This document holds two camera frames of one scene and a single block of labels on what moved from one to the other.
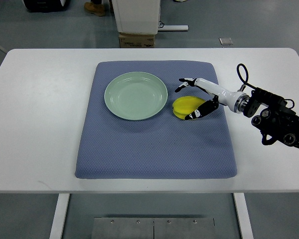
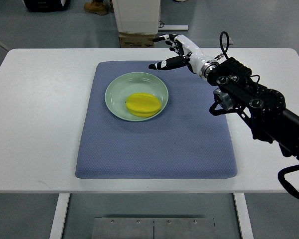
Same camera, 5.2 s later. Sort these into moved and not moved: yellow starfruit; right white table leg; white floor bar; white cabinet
Moved: yellow starfruit
Not moved: right white table leg; white cabinet; white floor bar
